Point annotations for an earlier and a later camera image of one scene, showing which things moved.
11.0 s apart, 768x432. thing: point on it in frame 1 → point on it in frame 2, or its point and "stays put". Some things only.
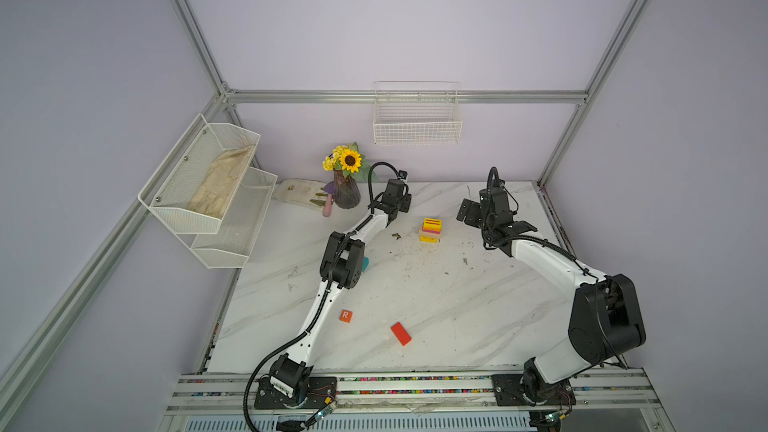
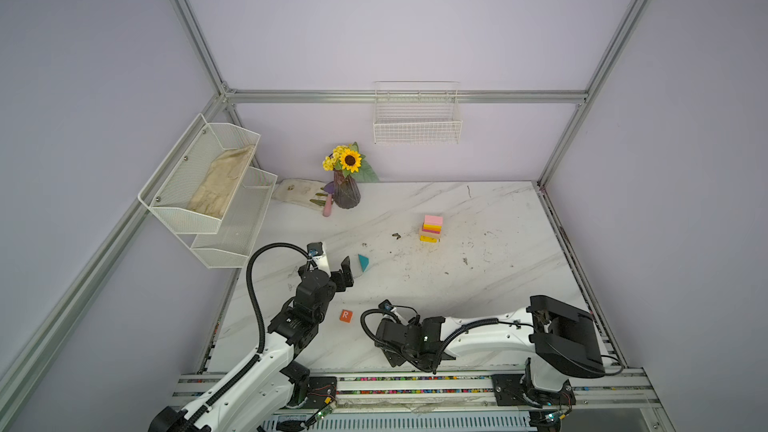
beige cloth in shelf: [220, 182] stays put
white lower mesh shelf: [231, 246] stays put
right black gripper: [473, 207] → [393, 357]
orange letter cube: [345, 316] stays put
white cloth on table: [304, 192] stays put
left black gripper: [406, 205] → [340, 283]
